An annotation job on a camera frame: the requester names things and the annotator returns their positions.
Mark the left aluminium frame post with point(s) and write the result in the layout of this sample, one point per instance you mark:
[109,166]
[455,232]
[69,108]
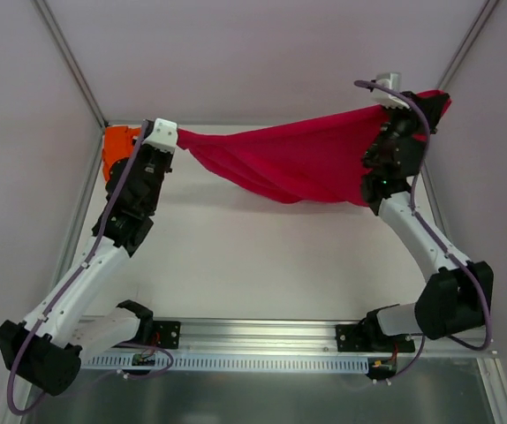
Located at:
[64,50]

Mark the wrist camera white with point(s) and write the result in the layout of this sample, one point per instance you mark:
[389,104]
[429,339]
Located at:
[385,91]
[162,134]

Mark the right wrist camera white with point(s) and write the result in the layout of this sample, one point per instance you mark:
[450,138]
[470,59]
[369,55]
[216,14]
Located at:
[385,91]

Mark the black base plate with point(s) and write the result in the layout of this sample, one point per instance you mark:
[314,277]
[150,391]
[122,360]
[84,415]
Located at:
[368,339]
[165,334]

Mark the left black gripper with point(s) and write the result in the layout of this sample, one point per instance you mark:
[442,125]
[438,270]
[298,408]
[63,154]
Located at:
[148,155]

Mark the white slotted cable duct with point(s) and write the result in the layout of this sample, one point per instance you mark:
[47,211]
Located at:
[204,362]

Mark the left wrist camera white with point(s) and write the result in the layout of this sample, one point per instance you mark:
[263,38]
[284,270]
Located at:
[162,134]

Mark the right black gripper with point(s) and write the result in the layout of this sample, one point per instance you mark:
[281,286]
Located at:
[415,111]

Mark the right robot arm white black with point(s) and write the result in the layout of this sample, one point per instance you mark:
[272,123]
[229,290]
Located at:
[458,291]

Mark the aluminium mounting rail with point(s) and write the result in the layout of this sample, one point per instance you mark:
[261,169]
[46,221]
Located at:
[294,337]

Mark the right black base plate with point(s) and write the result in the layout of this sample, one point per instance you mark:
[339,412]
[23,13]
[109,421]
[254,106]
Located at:
[368,339]

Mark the red t shirt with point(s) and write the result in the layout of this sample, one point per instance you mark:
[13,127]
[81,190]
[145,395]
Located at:
[318,159]

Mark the aluminium frame post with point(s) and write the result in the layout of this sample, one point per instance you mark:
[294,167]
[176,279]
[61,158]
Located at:
[64,50]
[468,41]

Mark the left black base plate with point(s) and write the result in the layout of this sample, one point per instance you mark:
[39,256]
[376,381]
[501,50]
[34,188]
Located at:
[165,334]

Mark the orange t shirt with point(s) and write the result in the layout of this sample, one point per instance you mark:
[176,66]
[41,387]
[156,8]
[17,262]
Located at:
[118,142]

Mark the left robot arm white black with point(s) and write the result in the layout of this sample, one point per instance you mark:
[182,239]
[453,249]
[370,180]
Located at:
[48,346]

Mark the right aluminium frame post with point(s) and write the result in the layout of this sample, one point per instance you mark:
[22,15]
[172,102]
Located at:
[468,41]

